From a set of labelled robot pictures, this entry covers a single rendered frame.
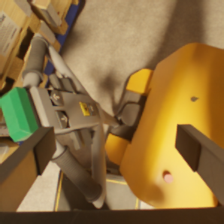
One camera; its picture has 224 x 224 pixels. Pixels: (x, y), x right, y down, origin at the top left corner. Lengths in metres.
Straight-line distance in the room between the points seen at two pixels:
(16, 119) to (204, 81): 0.77
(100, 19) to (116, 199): 1.83
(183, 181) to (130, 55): 1.37
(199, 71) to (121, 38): 1.21
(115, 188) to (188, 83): 0.97
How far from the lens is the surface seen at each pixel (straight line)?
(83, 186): 0.35
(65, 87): 0.41
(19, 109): 0.28
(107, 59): 1.83
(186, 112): 0.81
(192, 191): 0.85
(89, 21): 2.10
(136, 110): 1.22
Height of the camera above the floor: 1.65
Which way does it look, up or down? 81 degrees down
